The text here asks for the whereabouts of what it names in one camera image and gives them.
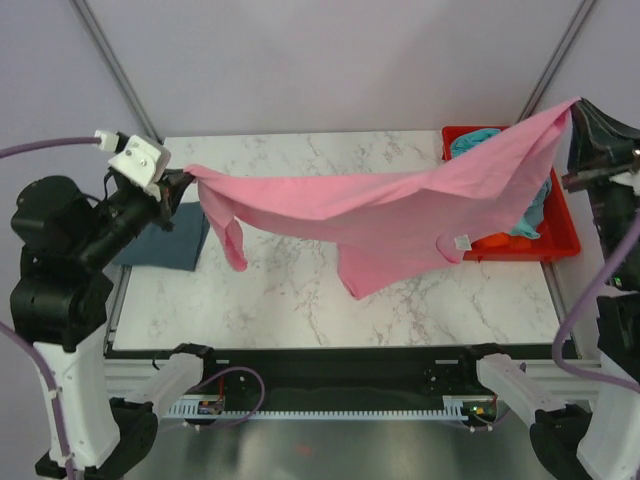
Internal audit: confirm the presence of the orange garment in bin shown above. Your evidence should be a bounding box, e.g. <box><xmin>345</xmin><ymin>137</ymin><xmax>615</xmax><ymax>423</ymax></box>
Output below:
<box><xmin>472</xmin><ymin>233</ymin><xmax>532</xmax><ymax>251</ymax></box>

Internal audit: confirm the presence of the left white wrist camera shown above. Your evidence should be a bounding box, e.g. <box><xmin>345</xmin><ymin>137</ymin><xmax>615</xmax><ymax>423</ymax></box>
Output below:
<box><xmin>95</xmin><ymin>130</ymin><xmax>171</xmax><ymax>200</ymax></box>

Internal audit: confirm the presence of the aluminium frame rail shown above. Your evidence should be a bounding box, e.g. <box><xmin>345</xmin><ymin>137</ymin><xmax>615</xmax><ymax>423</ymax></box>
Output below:
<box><xmin>102</xmin><ymin>357</ymin><xmax>616</xmax><ymax>401</ymax></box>

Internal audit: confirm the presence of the red plastic bin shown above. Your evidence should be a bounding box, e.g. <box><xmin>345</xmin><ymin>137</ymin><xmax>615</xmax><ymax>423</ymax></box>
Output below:
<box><xmin>440</xmin><ymin>125</ymin><xmax>582</xmax><ymax>262</ymax></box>

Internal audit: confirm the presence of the folded dark blue t shirt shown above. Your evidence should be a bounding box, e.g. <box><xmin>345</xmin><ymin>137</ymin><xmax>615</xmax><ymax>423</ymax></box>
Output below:
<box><xmin>112</xmin><ymin>202</ymin><xmax>210</xmax><ymax>272</ymax></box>

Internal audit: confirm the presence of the left corner aluminium post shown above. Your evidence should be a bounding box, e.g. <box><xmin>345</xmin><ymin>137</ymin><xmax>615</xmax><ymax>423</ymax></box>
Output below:
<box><xmin>68</xmin><ymin>0</ymin><xmax>164</xmax><ymax>143</ymax></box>

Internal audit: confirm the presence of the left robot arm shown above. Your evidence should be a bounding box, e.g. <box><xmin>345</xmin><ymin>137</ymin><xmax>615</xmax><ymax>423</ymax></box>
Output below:
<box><xmin>9</xmin><ymin>170</ymin><xmax>220</xmax><ymax>479</ymax></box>

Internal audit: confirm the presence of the pink t shirt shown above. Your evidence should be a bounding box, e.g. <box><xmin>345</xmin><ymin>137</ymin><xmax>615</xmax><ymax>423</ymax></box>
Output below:
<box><xmin>187</xmin><ymin>102</ymin><xmax>571</xmax><ymax>299</ymax></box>

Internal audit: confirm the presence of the teal t shirt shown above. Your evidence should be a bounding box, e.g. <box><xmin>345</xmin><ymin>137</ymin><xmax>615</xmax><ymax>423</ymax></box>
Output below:
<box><xmin>450</xmin><ymin>128</ymin><xmax>501</xmax><ymax>158</ymax></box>

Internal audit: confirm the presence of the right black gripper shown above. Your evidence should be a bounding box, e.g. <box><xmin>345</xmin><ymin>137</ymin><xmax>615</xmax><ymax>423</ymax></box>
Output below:
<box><xmin>563</xmin><ymin>94</ymin><xmax>640</xmax><ymax>285</ymax></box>

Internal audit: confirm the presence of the right corner aluminium post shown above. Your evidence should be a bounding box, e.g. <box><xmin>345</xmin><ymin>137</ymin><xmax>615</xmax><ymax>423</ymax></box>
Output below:
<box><xmin>517</xmin><ymin>0</ymin><xmax>600</xmax><ymax>121</ymax></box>

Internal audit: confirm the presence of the grey blue t shirt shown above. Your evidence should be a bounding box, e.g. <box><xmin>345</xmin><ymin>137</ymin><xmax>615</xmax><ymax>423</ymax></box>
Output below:
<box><xmin>523</xmin><ymin>177</ymin><xmax>552</xmax><ymax>227</ymax></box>

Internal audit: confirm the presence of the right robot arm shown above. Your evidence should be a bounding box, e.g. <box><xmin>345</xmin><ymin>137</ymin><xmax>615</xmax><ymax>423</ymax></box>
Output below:
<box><xmin>438</xmin><ymin>98</ymin><xmax>639</xmax><ymax>479</ymax></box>

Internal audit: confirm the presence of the white slotted cable duct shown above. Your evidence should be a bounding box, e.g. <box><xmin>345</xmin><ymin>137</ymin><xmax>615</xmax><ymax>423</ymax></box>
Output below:
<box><xmin>164</xmin><ymin>395</ymin><xmax>496</xmax><ymax>421</ymax></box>

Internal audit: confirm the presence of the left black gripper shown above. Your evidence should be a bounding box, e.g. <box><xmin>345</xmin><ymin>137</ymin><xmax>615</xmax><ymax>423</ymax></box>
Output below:
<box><xmin>77</xmin><ymin>166</ymin><xmax>195</xmax><ymax>266</ymax></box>

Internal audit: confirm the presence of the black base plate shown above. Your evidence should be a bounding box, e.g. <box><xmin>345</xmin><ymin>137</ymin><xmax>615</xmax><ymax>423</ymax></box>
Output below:
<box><xmin>207</xmin><ymin>347</ymin><xmax>492</xmax><ymax>411</ymax></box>

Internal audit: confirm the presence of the corner aluminium post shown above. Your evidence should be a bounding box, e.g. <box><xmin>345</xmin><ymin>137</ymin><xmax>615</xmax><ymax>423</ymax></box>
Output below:
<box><xmin>68</xmin><ymin>0</ymin><xmax>164</xmax><ymax>143</ymax></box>
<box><xmin>517</xmin><ymin>0</ymin><xmax>600</xmax><ymax>121</ymax></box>

